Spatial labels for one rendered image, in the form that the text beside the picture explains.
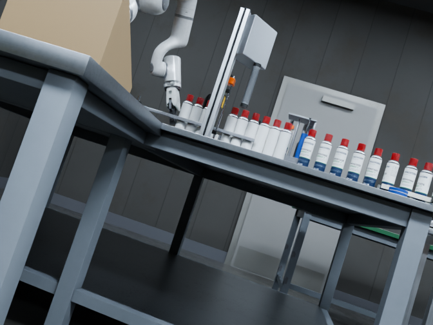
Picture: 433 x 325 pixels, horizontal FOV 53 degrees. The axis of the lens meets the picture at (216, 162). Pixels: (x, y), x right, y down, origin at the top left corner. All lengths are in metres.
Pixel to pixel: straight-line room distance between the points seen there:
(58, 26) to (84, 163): 3.94
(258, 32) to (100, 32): 0.97
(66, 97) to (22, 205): 0.21
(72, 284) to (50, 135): 0.78
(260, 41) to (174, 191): 3.05
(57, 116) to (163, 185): 4.04
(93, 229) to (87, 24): 0.66
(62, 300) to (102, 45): 0.84
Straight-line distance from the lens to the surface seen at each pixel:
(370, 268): 4.94
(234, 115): 2.03
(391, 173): 2.02
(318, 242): 4.76
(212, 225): 4.77
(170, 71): 2.13
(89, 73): 0.86
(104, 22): 1.22
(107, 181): 1.49
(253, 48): 2.00
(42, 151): 0.86
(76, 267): 1.53
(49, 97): 0.87
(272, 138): 2.00
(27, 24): 1.32
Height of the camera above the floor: 0.66
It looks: 4 degrees up
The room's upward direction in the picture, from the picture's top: 18 degrees clockwise
